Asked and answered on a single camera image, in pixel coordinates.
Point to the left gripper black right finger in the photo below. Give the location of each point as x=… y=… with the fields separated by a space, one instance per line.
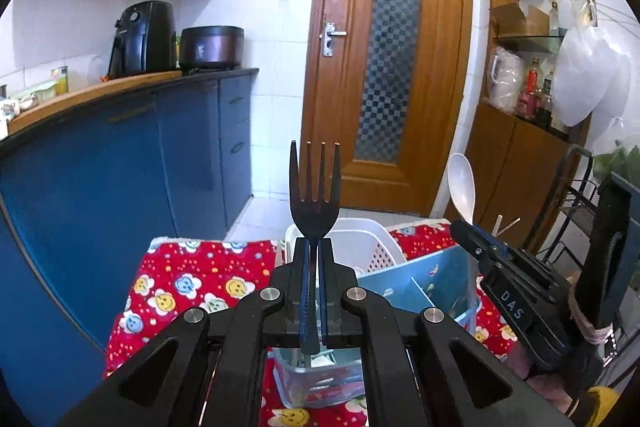
x=423 y=369

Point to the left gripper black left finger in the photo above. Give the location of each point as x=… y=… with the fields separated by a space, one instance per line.
x=202 y=369

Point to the beige wooden chopstick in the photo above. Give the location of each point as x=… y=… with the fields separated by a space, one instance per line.
x=499 y=227

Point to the light blue utensil holder box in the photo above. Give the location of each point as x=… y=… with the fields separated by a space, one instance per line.
x=335 y=376

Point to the white plastic spoon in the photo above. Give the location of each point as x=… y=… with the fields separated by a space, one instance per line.
x=461 y=186

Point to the yellow sleeve forearm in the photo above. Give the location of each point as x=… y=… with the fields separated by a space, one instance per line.
x=599 y=406

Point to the person right hand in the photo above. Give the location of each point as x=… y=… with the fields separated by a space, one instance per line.
x=551 y=387

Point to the red smiley flower tablecloth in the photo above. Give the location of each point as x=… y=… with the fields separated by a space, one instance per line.
x=179 y=274

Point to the white plastic basket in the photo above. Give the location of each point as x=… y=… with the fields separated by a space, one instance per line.
x=364 y=245

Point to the green vegetables in bag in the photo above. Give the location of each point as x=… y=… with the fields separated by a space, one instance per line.
x=624 y=160

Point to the blue base cabinet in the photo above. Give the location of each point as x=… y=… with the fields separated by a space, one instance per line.
x=83 y=193

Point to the white plastic bag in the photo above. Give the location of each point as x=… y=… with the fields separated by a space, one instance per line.
x=592 y=75

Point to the brown wooden door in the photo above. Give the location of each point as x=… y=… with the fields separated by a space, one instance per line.
x=390 y=96

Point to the dark rice cooker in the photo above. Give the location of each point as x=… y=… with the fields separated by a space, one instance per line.
x=211 y=47

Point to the brown wooden shelf cabinet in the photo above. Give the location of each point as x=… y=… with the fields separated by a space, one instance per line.
x=517 y=140

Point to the black air fryer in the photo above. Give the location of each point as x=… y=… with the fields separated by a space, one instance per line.
x=144 y=40

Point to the black wire trolley rack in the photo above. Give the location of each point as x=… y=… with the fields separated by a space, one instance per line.
x=610 y=219

